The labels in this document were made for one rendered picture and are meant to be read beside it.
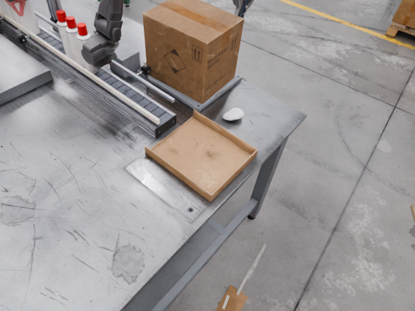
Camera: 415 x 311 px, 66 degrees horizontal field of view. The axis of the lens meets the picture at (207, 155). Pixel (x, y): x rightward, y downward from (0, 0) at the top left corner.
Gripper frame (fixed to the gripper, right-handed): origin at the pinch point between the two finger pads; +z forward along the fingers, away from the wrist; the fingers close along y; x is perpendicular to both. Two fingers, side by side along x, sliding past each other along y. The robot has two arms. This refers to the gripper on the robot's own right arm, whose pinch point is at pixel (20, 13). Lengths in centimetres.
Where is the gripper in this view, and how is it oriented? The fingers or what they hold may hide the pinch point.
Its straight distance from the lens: 162.3
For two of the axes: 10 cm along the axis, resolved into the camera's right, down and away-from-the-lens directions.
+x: 6.3, -5.6, 5.3
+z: -0.7, 6.4, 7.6
